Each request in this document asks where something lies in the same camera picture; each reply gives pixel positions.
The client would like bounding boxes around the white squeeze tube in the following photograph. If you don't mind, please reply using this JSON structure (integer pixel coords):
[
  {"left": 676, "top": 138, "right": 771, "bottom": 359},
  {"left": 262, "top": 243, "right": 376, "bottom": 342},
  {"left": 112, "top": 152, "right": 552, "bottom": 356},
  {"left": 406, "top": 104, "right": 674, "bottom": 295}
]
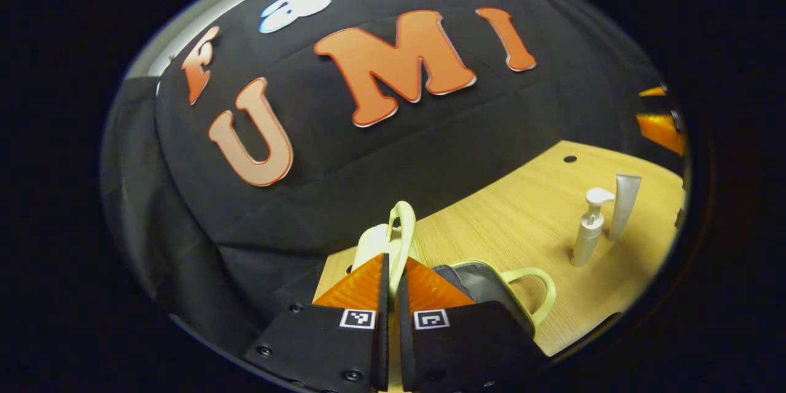
[{"left": 608, "top": 173, "right": 642, "bottom": 242}]

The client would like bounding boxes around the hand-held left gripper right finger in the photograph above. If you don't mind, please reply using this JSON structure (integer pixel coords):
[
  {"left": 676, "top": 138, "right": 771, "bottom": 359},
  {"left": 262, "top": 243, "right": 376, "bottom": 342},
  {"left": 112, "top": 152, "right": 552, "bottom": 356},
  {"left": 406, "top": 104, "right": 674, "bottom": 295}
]
[{"left": 398, "top": 257, "right": 550, "bottom": 393}]

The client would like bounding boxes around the pale yellow small suitcase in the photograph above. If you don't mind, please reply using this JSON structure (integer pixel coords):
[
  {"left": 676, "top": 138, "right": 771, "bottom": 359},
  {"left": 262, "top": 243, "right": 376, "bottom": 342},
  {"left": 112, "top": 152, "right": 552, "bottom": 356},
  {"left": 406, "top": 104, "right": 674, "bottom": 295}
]
[{"left": 347, "top": 201, "right": 556, "bottom": 391}]

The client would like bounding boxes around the black backdrop cloth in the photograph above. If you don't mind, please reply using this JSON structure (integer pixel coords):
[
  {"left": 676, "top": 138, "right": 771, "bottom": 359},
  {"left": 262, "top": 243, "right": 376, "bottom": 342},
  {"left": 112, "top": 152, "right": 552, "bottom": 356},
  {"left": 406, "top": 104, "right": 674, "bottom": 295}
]
[{"left": 101, "top": 0, "right": 685, "bottom": 357}]

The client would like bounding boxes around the white pump bottle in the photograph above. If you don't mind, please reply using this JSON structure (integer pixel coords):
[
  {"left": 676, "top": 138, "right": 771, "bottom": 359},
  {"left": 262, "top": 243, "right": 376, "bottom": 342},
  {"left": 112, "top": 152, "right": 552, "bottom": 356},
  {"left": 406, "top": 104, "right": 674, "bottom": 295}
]
[{"left": 570, "top": 187, "right": 615, "bottom": 268}]

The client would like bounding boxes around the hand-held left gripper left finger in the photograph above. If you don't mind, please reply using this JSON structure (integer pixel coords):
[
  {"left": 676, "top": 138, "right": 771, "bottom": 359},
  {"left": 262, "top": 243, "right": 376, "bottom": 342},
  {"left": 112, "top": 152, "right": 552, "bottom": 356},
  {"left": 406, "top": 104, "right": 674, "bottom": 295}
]
[{"left": 243, "top": 253, "right": 391, "bottom": 393}]

